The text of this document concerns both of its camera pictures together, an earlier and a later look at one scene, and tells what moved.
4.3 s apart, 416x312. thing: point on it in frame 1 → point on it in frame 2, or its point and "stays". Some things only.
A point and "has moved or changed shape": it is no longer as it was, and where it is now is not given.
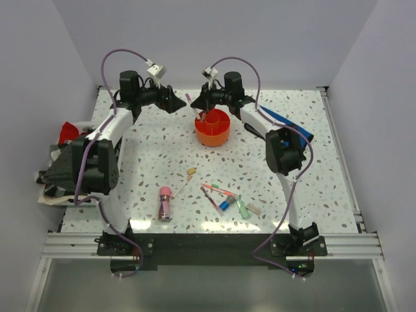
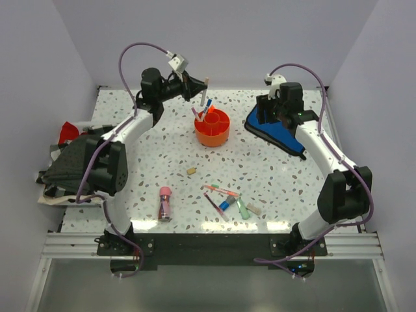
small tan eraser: [192, 171] stays
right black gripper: [204, 102] → [264, 104]
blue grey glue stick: [225, 205] stays
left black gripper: [167, 99] → [190, 87]
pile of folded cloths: [58, 179] stays
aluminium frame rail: [74, 246] stays
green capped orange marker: [216, 187] stays
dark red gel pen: [212, 200] has moved or changed shape
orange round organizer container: [214, 130] stays
